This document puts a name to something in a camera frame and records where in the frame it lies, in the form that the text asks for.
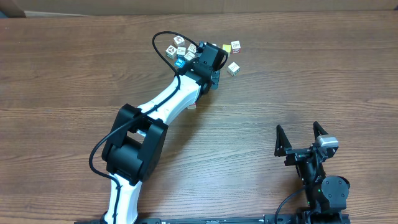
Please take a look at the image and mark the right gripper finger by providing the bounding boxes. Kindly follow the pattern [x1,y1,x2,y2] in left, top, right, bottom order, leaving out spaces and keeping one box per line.
[313,121,328,139]
[274,124,292,157]

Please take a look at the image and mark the blue-sided block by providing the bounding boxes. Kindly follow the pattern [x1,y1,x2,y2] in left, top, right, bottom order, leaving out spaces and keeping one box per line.
[174,58,186,68]

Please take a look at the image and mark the red number three block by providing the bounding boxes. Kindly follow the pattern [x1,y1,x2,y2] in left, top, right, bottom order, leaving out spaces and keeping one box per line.
[187,103,197,110]

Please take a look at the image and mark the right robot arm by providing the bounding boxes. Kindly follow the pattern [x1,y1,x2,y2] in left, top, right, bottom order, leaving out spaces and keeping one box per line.
[274,122,350,224]

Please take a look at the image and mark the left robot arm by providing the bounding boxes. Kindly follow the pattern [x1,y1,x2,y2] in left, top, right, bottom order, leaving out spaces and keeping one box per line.
[100,44,228,223]

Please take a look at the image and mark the white block centre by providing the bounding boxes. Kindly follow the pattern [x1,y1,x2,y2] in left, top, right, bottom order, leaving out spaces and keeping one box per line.
[184,51,196,62]

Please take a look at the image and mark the green print block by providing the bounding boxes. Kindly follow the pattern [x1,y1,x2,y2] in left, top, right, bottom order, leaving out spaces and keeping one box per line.
[187,44,197,54]

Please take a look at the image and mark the green letter R block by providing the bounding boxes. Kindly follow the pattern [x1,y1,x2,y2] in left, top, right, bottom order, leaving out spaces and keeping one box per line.
[227,62,240,76]

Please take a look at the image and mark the yellow top block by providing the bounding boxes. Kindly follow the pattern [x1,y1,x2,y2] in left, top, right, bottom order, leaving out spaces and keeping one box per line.
[222,44,231,55]

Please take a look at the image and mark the white block blue print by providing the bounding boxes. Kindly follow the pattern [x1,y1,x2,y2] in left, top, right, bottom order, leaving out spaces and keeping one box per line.
[177,47,187,57]

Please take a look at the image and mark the red-sided block far right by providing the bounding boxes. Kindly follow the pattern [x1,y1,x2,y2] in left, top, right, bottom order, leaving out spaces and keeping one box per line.
[231,40,241,54]

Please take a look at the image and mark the top red picture block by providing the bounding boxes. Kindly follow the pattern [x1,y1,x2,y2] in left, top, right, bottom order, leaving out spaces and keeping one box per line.
[173,35,185,47]

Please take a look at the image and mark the left red circle block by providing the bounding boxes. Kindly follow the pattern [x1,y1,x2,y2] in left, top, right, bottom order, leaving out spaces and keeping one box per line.
[165,45,177,59]

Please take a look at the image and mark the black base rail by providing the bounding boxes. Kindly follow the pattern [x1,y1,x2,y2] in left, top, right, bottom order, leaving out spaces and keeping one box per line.
[75,215,351,224]

